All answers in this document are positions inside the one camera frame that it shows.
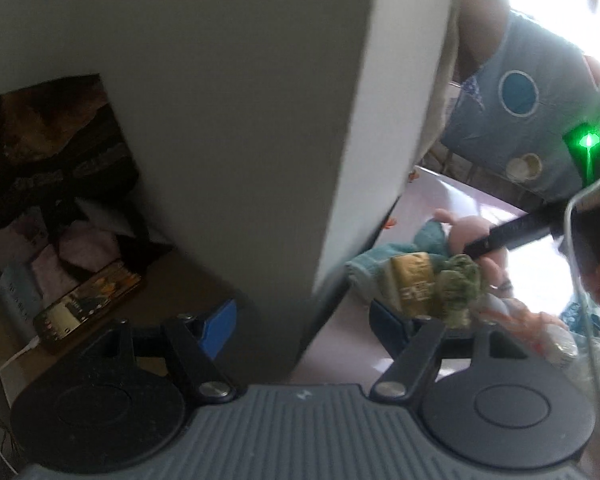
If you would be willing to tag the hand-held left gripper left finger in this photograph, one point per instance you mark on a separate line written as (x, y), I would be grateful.
(220, 325)

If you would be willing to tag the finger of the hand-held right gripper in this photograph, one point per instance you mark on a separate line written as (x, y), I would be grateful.
(510, 232)

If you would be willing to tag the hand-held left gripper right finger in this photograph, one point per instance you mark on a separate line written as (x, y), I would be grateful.
(387, 327)

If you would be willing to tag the gold snack packet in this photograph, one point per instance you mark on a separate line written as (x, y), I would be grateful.
(412, 285)

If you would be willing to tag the blue fabric hat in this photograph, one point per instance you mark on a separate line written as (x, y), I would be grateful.
(380, 265)

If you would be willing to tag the orange white cloth toy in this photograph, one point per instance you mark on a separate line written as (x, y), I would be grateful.
(520, 320)

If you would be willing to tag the grey blanket with circles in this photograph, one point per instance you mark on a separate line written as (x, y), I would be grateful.
(540, 125)

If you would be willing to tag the smartphone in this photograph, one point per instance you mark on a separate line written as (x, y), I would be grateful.
(85, 305)

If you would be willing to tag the pink cloth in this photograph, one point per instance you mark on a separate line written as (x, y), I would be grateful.
(85, 255)

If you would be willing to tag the light blue book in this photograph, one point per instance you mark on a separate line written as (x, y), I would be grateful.
(17, 300)

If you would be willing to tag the dark patterned bag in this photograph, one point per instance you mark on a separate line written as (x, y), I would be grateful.
(55, 160)

